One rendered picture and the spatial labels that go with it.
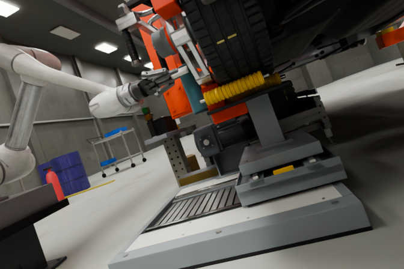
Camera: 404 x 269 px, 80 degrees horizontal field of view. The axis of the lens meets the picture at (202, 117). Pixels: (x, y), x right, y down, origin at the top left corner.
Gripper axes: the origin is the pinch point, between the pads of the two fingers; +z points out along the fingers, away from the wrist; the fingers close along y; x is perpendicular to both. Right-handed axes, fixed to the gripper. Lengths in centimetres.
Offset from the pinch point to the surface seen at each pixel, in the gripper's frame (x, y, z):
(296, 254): -61, -29, 19
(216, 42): -2.4, 6.1, 17.6
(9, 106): 644, -228, -826
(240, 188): -36.6, -31.3, 6.9
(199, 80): 3.0, -9.1, 4.6
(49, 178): 135, -158, -305
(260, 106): -5.1, -28.0, 23.7
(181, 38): 3.0, 10.5, 6.5
